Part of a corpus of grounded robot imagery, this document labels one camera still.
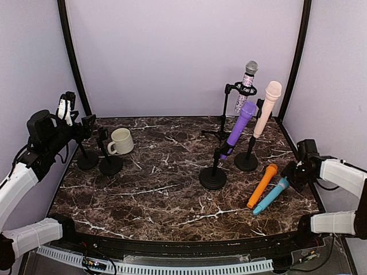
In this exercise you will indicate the silver glitter microphone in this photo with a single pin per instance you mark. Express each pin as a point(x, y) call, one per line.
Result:
point(246, 87)

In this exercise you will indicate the pink toy microphone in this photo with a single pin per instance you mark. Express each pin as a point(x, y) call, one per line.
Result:
point(273, 92)

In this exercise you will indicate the purple toy microphone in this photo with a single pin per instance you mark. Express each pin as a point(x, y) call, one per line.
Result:
point(246, 113)

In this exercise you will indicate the black round-base orange mic stand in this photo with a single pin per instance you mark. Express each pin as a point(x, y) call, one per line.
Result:
point(88, 159)

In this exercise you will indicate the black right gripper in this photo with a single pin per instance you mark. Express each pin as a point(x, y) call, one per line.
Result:
point(288, 172)

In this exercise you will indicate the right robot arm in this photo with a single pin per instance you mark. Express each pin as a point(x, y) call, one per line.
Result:
point(343, 175)

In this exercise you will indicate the black corner post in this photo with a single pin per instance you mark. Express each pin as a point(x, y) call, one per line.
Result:
point(66, 29)
point(304, 23)

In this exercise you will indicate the white slotted cable duct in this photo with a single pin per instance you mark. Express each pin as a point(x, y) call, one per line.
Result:
point(157, 265)

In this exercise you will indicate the black left corner post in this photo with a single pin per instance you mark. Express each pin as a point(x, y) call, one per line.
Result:
point(66, 29)

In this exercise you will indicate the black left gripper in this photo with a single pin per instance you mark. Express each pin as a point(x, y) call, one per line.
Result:
point(86, 130)

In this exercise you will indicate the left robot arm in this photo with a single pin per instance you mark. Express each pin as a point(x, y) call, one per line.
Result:
point(48, 135)

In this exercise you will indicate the black right corner post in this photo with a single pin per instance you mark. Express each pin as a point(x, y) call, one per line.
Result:
point(304, 23)

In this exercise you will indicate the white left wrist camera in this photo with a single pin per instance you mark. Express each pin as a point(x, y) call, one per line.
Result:
point(66, 108)

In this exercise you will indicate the black round-base blue mic stand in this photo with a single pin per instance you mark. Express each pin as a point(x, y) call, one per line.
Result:
point(109, 165)

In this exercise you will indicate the black round-base purple mic stand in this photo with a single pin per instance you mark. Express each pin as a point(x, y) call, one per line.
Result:
point(213, 178)

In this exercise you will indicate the cream ceramic mug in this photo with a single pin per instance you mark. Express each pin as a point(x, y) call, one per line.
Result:
point(122, 142)

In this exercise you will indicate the blue toy microphone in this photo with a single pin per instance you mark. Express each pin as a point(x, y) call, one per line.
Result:
point(272, 195)

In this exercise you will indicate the black front frame rail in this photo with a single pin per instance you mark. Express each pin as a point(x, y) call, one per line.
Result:
point(273, 246)

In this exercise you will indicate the black round-base pink mic stand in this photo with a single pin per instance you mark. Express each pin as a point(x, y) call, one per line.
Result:
point(246, 161)

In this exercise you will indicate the orange toy microphone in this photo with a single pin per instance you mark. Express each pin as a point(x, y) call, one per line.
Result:
point(270, 172)

